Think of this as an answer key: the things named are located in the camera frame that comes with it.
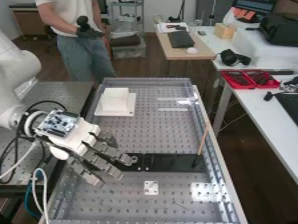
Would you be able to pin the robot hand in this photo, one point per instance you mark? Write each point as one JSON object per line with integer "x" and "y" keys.
{"x": 73, "y": 135}

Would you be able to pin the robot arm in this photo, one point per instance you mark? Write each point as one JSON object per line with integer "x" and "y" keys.
{"x": 13, "y": 70}

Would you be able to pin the small white box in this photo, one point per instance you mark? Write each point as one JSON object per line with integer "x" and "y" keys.
{"x": 116, "y": 100}

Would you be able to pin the black plate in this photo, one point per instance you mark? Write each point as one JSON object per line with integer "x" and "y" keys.
{"x": 168, "y": 162}

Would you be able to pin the small white square plate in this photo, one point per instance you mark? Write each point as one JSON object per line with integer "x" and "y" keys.
{"x": 150, "y": 187}

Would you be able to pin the person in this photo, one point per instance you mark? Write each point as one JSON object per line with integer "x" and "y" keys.
{"x": 84, "y": 53}

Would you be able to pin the thin stick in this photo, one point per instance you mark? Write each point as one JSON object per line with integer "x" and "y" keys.
{"x": 202, "y": 140}

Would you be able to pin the clear box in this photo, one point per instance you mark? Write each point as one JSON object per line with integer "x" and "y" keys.
{"x": 177, "y": 206}

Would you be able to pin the metal shelf rack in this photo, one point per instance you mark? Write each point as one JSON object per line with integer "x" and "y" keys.
{"x": 128, "y": 36}

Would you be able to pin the wooden desk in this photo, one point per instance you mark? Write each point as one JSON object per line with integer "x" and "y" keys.
{"x": 177, "y": 53}

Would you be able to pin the brown wooden cabinet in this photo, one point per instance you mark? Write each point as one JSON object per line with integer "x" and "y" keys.
{"x": 28, "y": 21}

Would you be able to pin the white mouse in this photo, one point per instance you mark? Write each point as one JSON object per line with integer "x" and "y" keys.
{"x": 192, "y": 50}

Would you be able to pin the red tray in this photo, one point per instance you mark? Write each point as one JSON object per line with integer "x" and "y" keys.
{"x": 237, "y": 80}
{"x": 263, "y": 78}

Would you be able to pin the black headphones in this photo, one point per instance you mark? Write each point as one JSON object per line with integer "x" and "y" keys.
{"x": 230, "y": 57}

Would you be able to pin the white desk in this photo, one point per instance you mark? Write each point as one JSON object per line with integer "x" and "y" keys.
{"x": 266, "y": 116}

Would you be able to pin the wooden tissue box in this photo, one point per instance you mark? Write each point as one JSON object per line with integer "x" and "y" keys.
{"x": 224, "y": 31}

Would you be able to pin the large white box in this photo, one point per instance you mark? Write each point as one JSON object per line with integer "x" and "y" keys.
{"x": 261, "y": 53}

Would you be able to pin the long black keyboard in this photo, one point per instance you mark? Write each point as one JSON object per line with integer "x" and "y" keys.
{"x": 290, "y": 106}

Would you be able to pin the black box device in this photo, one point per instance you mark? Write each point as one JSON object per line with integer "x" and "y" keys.
{"x": 281, "y": 30}

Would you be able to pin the screen with orange notes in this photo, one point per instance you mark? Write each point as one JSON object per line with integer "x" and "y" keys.
{"x": 254, "y": 5}

